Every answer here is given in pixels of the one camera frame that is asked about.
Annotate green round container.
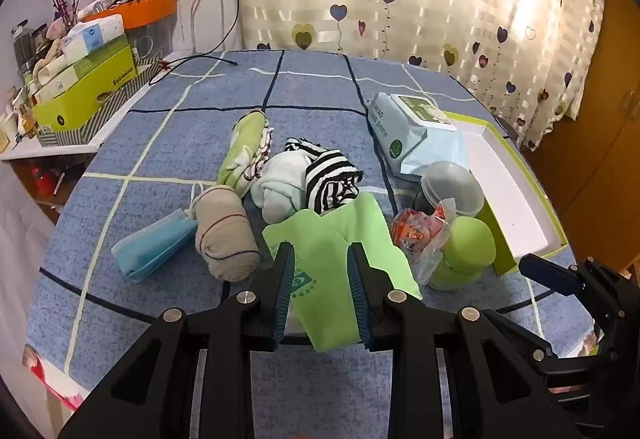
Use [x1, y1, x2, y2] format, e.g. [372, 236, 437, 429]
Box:
[430, 215, 497, 291]

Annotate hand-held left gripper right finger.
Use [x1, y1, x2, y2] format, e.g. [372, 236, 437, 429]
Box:
[346, 241, 583, 439]

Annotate green cloth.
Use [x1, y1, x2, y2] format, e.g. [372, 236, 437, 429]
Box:
[262, 193, 423, 353]

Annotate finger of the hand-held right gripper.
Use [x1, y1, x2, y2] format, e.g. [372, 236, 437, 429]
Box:
[518, 255, 583, 297]

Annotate beige sock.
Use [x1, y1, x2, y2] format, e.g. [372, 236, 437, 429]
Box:
[194, 185, 261, 281]

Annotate white box green edge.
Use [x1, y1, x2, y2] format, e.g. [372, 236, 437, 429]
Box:
[440, 110, 568, 276]

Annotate white side table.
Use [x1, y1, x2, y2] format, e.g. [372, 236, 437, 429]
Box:
[0, 139, 101, 162]

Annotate blue face mask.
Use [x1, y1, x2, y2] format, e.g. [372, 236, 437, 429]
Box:
[111, 182, 207, 281]

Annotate wooden wardrobe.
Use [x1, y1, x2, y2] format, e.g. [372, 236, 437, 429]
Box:
[520, 0, 640, 280]

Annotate black white striped sock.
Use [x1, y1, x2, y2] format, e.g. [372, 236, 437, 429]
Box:
[304, 148, 362, 212]
[285, 138, 328, 165]

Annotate wet wipes pack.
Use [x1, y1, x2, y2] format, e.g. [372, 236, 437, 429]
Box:
[367, 92, 471, 177]

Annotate green patterned sock pair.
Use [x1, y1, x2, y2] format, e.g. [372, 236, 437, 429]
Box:
[216, 111, 275, 198]

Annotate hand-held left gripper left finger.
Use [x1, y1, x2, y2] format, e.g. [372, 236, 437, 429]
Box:
[57, 241, 297, 439]

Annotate white cable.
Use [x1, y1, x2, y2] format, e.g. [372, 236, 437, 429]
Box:
[190, 0, 226, 52]

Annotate green cardboard box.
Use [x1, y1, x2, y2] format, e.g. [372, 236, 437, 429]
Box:
[32, 33, 135, 133]

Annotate clear snack bag orange contents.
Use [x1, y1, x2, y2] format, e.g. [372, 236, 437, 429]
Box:
[389, 199, 458, 285]

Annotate black cable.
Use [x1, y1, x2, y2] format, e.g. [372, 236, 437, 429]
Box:
[147, 0, 241, 87]

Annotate orange lidded storage bin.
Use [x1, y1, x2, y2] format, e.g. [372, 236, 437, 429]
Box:
[82, 0, 178, 62]

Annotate black white striped box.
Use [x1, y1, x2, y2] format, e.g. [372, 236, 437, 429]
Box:
[37, 56, 161, 147]

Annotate white blue carton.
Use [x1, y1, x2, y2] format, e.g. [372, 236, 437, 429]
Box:
[62, 14, 125, 62]

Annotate pink printed cloth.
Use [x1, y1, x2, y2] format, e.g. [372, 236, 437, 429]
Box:
[22, 344, 86, 412]

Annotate cluster of small bottles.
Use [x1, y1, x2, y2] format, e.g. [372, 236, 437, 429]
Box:
[0, 84, 41, 155]

